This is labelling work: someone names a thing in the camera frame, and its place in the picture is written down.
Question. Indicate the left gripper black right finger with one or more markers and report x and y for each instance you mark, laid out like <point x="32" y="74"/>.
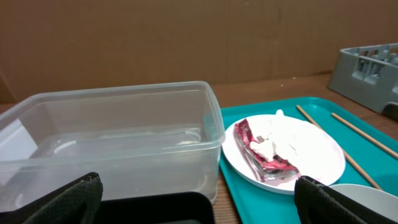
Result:
<point x="318" y="203"/>

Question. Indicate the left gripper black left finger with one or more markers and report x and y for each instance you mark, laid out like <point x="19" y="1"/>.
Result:
<point x="75" y="202"/>

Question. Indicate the red snack wrapper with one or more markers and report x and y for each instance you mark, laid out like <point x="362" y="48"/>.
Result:
<point x="261" y="161"/>

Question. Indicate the white napkin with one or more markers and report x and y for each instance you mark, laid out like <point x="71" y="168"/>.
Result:
<point x="289" y="140"/>

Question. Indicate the grey dishwasher rack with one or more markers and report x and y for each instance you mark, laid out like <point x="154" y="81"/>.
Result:
<point x="367" y="75"/>

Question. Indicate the white shallow bowl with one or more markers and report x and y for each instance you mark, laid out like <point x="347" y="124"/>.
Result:
<point x="377" y="200"/>

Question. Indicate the white round plate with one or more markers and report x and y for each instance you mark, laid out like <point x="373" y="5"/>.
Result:
<point x="329" y="167"/>

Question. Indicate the teal serving tray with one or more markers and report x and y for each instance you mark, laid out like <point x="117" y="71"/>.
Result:
<point x="255" y="205"/>

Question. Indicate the right wooden chopstick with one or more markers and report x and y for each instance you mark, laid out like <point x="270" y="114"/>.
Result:
<point x="366" y="136"/>

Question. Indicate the clear plastic bin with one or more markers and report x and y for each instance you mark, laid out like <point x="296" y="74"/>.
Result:
<point x="141" y="140"/>

